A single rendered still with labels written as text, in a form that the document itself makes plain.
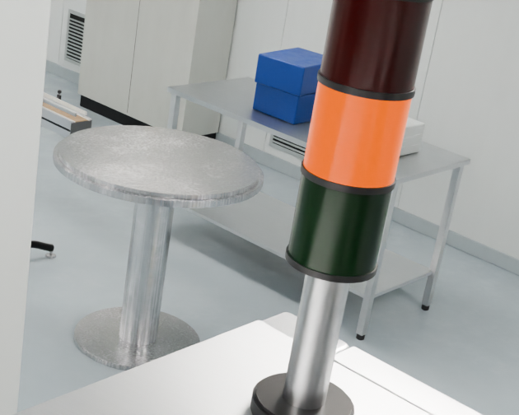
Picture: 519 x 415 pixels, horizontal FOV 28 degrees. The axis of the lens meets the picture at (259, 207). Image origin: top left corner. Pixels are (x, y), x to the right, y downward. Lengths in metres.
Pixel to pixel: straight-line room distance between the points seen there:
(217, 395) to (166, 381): 0.03
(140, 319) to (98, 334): 0.24
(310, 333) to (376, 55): 0.16
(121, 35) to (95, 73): 0.44
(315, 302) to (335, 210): 0.06
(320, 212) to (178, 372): 0.16
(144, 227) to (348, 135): 4.16
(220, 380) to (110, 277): 4.96
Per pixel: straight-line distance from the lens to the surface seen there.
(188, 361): 0.65
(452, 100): 6.70
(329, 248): 0.54
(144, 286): 4.78
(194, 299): 5.47
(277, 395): 0.60
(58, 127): 5.06
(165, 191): 4.24
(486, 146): 6.61
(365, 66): 0.51
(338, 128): 0.52
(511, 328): 5.91
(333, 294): 0.56
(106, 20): 8.16
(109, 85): 8.19
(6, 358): 2.48
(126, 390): 0.61
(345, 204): 0.53
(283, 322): 0.71
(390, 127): 0.52
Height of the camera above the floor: 2.42
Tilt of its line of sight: 21 degrees down
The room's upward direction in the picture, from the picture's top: 9 degrees clockwise
